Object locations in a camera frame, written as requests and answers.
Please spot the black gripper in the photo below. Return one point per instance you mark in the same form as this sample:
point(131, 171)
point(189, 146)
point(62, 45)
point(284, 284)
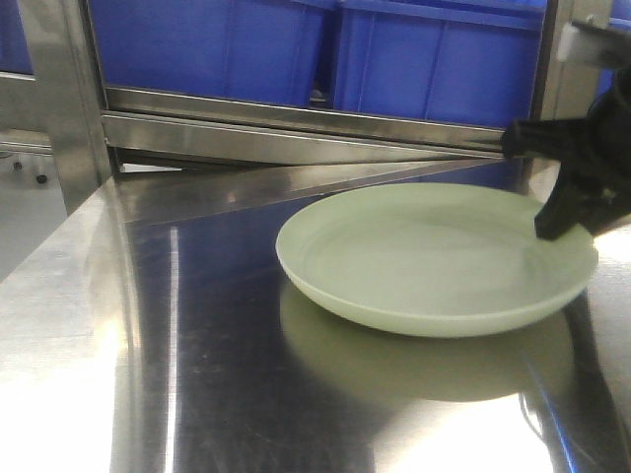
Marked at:
point(594, 190)

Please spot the pale green round plate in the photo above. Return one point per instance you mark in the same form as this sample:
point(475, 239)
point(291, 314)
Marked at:
point(433, 259)

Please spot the blue bin right on shelf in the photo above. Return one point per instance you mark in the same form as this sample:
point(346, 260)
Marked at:
point(463, 62)

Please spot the blue bin on shelf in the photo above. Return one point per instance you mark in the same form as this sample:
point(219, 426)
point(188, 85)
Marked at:
point(463, 62)
point(263, 51)

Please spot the blue bin left on shelf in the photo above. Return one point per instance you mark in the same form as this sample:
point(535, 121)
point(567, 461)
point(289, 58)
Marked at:
point(263, 51)

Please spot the stainless steel shelf rack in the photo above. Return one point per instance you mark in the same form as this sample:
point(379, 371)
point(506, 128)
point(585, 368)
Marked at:
point(65, 109)

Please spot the stainless steel work table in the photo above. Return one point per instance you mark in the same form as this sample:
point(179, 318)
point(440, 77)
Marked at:
point(154, 331)

